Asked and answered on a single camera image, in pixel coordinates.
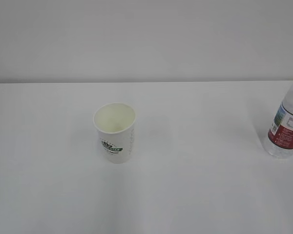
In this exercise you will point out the white paper cup green logo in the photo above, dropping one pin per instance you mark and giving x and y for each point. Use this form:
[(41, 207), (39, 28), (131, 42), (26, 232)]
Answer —
[(115, 125)]

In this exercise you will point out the clear water bottle red label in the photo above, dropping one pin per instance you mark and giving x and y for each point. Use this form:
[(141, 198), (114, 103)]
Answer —
[(279, 140)]

